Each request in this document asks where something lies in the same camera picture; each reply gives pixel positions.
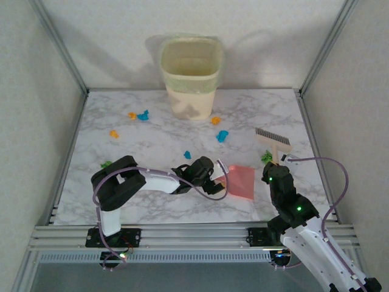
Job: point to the green paper scrap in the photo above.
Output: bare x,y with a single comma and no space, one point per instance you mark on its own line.
267,156
105,164

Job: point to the small blue paper scrap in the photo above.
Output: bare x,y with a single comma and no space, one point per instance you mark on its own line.
187,154

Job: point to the pink plastic dustpan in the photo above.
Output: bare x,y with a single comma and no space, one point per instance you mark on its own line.
243,182

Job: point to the cream hand brush grey bristles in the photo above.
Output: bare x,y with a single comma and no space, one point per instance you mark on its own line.
273,141

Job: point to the large blue paper scrap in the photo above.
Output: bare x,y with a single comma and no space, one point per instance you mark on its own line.
222,136
143,116

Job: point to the orange paper scrap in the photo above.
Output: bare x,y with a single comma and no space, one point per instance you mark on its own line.
114,134
132,115
215,120

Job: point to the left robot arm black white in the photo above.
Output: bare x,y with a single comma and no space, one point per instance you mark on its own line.
158,182

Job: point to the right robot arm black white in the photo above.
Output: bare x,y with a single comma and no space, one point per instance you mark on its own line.
319,249

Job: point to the cream plastic waste bin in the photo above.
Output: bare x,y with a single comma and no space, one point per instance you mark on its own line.
190,103

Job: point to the controller board with light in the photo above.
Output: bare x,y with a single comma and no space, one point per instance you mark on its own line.
281,258
112,258

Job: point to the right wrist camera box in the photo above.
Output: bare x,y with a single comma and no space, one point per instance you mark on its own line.
287,158

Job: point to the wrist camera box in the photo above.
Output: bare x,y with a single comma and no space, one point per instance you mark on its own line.
221,167
287,158

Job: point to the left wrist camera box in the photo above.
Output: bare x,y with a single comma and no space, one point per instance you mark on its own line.
221,167

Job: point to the aluminium side rail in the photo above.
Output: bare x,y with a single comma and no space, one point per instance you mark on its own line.
307,121
73,143

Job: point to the aluminium table edge rail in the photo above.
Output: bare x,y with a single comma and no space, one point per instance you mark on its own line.
136,90

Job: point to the aluminium frame post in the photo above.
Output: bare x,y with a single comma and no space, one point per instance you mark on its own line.
59,45
327,45

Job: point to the aluminium lower frame bar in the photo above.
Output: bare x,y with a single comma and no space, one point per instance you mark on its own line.
23,273

